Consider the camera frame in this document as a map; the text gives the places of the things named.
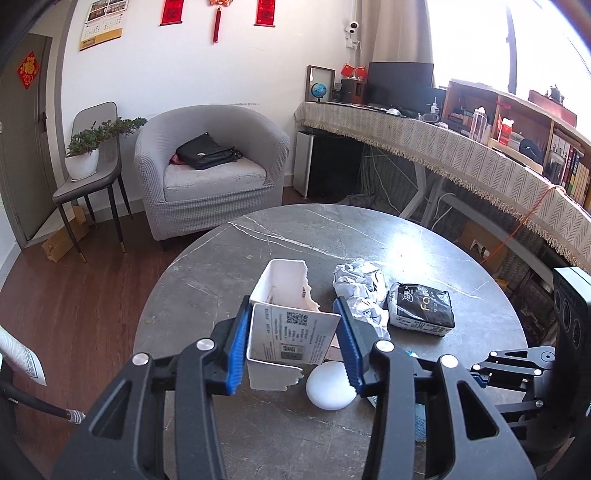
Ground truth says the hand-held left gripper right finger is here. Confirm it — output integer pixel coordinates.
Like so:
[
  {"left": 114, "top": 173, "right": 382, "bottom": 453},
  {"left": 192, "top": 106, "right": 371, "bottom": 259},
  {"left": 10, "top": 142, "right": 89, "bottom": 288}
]
[{"left": 331, "top": 298, "right": 539, "bottom": 480}]

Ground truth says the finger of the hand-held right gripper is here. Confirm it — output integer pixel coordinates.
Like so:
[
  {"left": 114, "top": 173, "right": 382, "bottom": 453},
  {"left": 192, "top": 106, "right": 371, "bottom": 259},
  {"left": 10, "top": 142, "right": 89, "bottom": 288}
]
[
  {"left": 471, "top": 347, "right": 557, "bottom": 386},
  {"left": 496, "top": 400, "right": 546, "bottom": 439}
]

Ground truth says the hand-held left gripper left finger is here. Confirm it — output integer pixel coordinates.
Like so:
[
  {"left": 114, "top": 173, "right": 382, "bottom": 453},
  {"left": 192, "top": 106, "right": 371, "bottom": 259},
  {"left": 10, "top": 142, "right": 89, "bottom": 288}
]
[{"left": 50, "top": 296, "right": 254, "bottom": 480}]

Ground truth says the white paper ball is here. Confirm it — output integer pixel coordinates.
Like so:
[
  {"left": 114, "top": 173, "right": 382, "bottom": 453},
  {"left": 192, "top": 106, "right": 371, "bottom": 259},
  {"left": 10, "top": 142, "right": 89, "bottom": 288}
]
[{"left": 332, "top": 260, "right": 392, "bottom": 340}]

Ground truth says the torn white cardboard box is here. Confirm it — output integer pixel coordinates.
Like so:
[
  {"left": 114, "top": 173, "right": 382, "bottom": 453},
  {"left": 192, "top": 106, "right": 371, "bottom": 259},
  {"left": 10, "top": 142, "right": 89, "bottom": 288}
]
[{"left": 246, "top": 259, "right": 341, "bottom": 392}]

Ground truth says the white foam ball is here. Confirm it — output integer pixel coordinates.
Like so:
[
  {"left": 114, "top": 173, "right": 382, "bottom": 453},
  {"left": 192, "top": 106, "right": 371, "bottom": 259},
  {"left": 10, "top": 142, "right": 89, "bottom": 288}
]
[{"left": 305, "top": 361, "right": 358, "bottom": 409}]

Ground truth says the black plastic packet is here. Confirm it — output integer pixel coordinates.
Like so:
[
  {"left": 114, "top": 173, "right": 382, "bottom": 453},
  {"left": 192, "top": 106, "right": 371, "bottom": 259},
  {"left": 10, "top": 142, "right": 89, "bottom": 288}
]
[{"left": 387, "top": 281, "right": 455, "bottom": 339}]

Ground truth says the row of books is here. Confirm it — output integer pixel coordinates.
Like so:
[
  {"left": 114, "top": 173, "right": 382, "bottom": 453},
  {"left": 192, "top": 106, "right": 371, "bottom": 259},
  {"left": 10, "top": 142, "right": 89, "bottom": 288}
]
[{"left": 545, "top": 134, "right": 591, "bottom": 208}]

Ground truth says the grey armchair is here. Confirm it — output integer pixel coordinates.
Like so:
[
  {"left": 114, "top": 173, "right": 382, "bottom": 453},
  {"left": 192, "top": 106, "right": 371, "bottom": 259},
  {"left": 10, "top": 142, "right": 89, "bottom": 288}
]
[{"left": 134, "top": 104, "right": 291, "bottom": 241}]

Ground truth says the grey cloth pile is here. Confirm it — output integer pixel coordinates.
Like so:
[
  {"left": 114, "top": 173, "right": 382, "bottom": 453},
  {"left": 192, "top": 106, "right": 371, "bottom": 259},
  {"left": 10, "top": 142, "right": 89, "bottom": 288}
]
[{"left": 339, "top": 152, "right": 416, "bottom": 213}]

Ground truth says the dark blue cap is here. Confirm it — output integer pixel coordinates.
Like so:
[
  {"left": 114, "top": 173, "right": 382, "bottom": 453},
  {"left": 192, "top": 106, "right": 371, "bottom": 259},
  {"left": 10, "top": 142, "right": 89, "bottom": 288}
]
[{"left": 519, "top": 138, "right": 546, "bottom": 162}]

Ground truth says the silver black mini fridge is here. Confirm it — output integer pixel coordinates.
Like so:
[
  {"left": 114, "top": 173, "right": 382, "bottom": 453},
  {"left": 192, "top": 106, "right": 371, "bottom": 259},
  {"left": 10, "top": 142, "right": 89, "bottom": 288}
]
[{"left": 294, "top": 130, "right": 365, "bottom": 199}]

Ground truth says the black leather bag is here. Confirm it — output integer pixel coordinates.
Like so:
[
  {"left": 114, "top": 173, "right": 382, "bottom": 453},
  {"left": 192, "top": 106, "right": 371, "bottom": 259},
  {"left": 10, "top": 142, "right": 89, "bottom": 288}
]
[{"left": 175, "top": 132, "right": 243, "bottom": 171}]

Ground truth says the beige fringed desk cloth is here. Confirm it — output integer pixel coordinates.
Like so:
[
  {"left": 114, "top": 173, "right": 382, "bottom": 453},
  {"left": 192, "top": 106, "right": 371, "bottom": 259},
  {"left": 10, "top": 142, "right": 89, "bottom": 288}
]
[{"left": 294, "top": 100, "right": 591, "bottom": 273}]

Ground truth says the brown cardboard box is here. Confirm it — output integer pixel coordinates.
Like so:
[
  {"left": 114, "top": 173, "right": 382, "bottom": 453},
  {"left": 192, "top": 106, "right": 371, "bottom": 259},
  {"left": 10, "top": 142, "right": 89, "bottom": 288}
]
[{"left": 42, "top": 205, "right": 90, "bottom": 264}]

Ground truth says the pale patterned tablecloth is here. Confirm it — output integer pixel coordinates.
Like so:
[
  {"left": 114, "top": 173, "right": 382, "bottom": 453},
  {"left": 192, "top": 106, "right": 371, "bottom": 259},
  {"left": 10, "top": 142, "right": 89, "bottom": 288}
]
[{"left": 0, "top": 325, "right": 48, "bottom": 387}]

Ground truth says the wooden desk shelf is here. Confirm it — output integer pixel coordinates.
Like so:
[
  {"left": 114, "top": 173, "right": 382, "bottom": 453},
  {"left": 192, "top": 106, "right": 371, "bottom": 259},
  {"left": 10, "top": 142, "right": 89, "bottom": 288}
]
[{"left": 441, "top": 78, "right": 591, "bottom": 210}]

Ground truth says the grey dining chair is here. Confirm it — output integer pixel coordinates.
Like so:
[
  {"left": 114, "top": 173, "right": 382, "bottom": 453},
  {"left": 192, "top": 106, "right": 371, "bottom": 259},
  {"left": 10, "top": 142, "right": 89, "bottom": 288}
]
[{"left": 52, "top": 102, "right": 134, "bottom": 263}]

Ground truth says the potted green plant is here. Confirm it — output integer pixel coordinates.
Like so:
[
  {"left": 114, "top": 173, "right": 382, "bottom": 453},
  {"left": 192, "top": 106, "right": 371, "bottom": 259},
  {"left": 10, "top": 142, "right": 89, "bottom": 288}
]
[{"left": 65, "top": 117, "right": 148, "bottom": 182}]

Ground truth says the wooden speaker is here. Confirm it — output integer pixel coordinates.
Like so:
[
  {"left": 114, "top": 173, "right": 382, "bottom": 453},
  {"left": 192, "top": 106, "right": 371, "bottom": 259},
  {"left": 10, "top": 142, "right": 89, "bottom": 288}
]
[{"left": 341, "top": 78, "right": 365, "bottom": 103}]

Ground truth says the black monitor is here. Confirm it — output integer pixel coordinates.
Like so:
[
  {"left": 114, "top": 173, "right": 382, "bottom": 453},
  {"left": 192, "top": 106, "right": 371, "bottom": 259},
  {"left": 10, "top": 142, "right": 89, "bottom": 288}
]
[{"left": 365, "top": 61, "right": 435, "bottom": 109}]

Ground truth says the grey door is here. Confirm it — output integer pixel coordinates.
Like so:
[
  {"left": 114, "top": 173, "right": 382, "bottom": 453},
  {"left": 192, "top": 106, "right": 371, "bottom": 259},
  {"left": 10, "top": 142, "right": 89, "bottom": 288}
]
[{"left": 0, "top": 33, "right": 58, "bottom": 250}]

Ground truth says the beige curtain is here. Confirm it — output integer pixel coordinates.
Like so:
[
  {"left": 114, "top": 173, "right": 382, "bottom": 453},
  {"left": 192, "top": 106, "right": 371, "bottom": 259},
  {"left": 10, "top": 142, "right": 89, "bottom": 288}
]
[{"left": 369, "top": 0, "right": 432, "bottom": 65}]

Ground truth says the red diamond door decoration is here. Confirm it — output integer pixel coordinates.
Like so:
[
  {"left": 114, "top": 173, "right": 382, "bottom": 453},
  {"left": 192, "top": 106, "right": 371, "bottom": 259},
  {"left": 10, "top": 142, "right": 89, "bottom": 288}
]
[{"left": 17, "top": 51, "right": 41, "bottom": 90}]

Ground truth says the orange cable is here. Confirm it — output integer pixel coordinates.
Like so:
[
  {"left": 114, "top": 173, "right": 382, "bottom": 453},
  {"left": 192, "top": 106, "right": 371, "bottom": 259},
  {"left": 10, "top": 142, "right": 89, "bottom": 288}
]
[{"left": 480, "top": 185, "right": 555, "bottom": 266}]

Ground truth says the white desk frame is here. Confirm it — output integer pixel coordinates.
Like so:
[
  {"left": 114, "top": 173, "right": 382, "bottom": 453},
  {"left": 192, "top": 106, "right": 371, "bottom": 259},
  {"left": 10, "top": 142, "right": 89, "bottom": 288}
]
[{"left": 399, "top": 161, "right": 504, "bottom": 232}]

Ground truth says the black cable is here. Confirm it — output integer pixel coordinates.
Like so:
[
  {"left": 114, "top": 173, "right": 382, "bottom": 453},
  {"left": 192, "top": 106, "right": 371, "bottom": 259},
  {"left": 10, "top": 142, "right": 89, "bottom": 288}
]
[{"left": 0, "top": 379, "right": 88, "bottom": 424}]

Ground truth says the dark picture frame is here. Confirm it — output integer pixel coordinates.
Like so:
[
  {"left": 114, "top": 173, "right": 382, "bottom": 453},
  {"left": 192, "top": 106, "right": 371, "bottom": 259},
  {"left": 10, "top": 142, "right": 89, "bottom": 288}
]
[{"left": 305, "top": 65, "right": 336, "bottom": 103}]

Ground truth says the white security camera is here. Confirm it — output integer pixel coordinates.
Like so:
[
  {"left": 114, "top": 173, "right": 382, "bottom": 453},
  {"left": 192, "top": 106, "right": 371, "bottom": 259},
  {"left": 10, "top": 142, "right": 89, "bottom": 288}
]
[{"left": 342, "top": 19, "right": 362, "bottom": 49}]

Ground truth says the red knot wall hanging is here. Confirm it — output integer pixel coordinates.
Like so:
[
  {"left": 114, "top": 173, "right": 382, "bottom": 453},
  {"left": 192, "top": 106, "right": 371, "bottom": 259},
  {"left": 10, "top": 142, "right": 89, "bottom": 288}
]
[{"left": 208, "top": 0, "right": 234, "bottom": 44}]

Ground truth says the red wall scroll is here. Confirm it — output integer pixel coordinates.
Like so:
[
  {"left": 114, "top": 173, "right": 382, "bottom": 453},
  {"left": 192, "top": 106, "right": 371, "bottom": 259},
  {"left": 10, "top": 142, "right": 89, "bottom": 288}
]
[
  {"left": 255, "top": 0, "right": 278, "bottom": 27},
  {"left": 160, "top": 0, "right": 184, "bottom": 27}
]

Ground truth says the wall calendar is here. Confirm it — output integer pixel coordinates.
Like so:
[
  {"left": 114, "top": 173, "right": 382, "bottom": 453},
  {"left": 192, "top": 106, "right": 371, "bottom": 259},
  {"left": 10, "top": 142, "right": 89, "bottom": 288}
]
[{"left": 79, "top": 0, "right": 127, "bottom": 51}]

